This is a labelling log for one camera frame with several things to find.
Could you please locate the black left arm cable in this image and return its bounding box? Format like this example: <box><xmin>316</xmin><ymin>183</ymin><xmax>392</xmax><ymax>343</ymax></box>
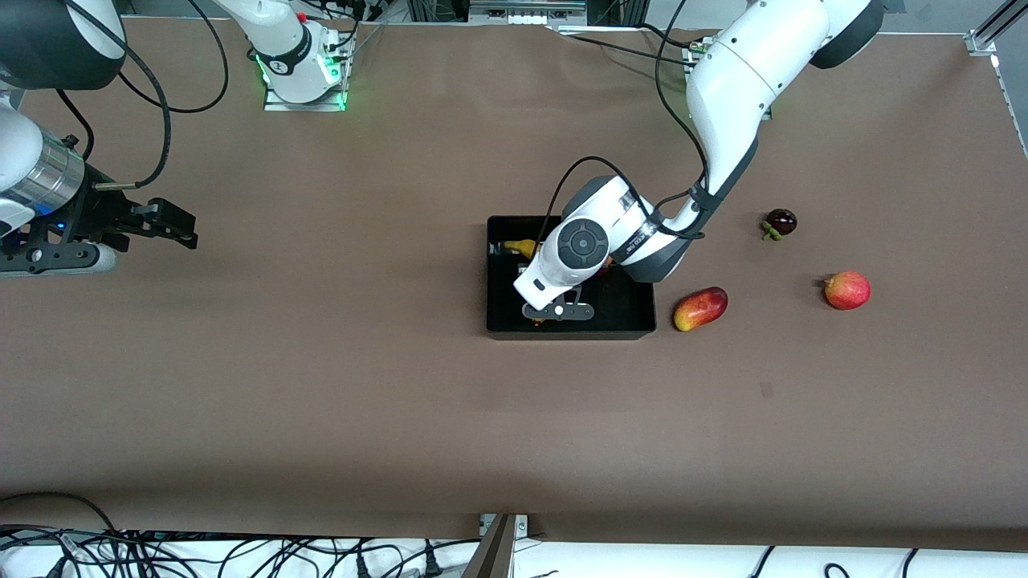
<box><xmin>545</xmin><ymin>0</ymin><xmax>712</xmax><ymax>242</ymax></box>

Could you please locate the looped black cable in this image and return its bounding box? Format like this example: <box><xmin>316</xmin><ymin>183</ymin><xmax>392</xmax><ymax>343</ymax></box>
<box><xmin>0</xmin><ymin>491</ymin><xmax>121</xmax><ymax>535</ymax></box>

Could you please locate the tangled black cable bundle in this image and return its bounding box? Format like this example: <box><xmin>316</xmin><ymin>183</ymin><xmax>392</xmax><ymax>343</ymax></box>
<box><xmin>0</xmin><ymin>523</ymin><xmax>483</xmax><ymax>578</ymax></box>

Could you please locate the dark metal beam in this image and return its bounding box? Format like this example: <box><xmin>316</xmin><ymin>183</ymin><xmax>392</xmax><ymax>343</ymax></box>
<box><xmin>462</xmin><ymin>514</ymin><xmax>517</xmax><ymax>578</ymax></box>

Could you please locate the black plastic box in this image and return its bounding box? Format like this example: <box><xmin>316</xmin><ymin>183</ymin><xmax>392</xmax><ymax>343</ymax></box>
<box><xmin>487</xmin><ymin>214</ymin><xmax>658</xmax><ymax>341</ymax></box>

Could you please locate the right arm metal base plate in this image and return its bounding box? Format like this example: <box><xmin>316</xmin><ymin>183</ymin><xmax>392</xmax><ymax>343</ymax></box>
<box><xmin>263</xmin><ymin>28</ymin><xmax>349</xmax><ymax>112</ymax></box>

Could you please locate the red yellow mango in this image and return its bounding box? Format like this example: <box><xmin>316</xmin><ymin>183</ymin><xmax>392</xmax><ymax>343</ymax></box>
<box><xmin>673</xmin><ymin>287</ymin><xmax>729</xmax><ymax>332</ymax></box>

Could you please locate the thin black cable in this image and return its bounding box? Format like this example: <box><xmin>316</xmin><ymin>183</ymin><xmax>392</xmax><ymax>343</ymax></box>
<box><xmin>572</xmin><ymin>34</ymin><xmax>696</xmax><ymax>63</ymax></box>
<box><xmin>637</xmin><ymin>22</ymin><xmax>696</xmax><ymax>49</ymax></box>

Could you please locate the table cover sheet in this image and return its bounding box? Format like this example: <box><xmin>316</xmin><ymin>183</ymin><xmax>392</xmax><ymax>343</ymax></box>
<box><xmin>0</xmin><ymin>16</ymin><xmax>1028</xmax><ymax>552</ymax></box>

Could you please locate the yellow banana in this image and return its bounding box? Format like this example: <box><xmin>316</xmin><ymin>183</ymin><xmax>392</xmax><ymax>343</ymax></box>
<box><xmin>504</xmin><ymin>238</ymin><xmax>549</xmax><ymax>325</ymax></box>

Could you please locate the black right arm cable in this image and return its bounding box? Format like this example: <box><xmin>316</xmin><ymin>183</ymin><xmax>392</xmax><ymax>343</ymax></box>
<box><xmin>58</xmin><ymin>0</ymin><xmax>230</xmax><ymax>190</ymax></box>

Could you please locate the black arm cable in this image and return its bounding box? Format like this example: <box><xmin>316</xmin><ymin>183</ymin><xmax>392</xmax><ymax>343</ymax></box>
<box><xmin>58</xmin><ymin>0</ymin><xmax>230</xmax><ymax>190</ymax></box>
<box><xmin>545</xmin><ymin>0</ymin><xmax>712</xmax><ymax>242</ymax></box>

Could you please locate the dark purple mangosteen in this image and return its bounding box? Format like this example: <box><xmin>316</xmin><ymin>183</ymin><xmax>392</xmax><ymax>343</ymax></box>
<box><xmin>761</xmin><ymin>208</ymin><xmax>798</xmax><ymax>242</ymax></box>

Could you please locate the aluminium frame profile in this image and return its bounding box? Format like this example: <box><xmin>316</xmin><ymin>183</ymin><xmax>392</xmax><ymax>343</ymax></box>
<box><xmin>587</xmin><ymin>0</ymin><xmax>648</xmax><ymax>26</ymax></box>
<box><xmin>966</xmin><ymin>0</ymin><xmax>1028</xmax><ymax>59</ymax></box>

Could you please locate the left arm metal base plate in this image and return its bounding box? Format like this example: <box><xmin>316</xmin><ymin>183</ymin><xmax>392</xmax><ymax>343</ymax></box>
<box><xmin>683</xmin><ymin>39</ymin><xmax>773</xmax><ymax>121</ymax></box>

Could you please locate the white power strip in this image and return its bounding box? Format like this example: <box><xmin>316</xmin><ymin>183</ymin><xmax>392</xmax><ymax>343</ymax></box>
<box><xmin>469</xmin><ymin>0</ymin><xmax>588</xmax><ymax>26</ymax></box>

